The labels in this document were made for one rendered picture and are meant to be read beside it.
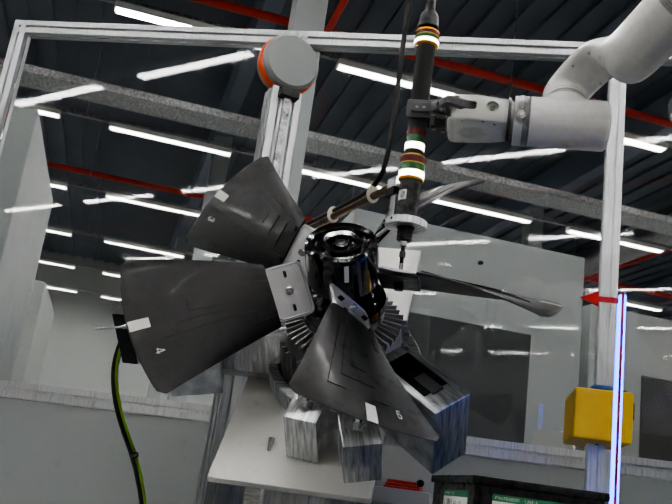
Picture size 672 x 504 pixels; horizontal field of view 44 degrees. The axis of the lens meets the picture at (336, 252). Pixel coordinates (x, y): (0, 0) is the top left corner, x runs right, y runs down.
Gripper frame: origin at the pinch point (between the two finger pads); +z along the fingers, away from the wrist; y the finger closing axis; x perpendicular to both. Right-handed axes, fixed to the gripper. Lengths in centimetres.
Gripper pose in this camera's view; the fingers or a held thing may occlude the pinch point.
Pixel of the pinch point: (418, 114)
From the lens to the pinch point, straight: 147.5
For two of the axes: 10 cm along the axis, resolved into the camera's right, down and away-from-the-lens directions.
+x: 1.4, -9.5, 2.7
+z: -9.8, -0.9, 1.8
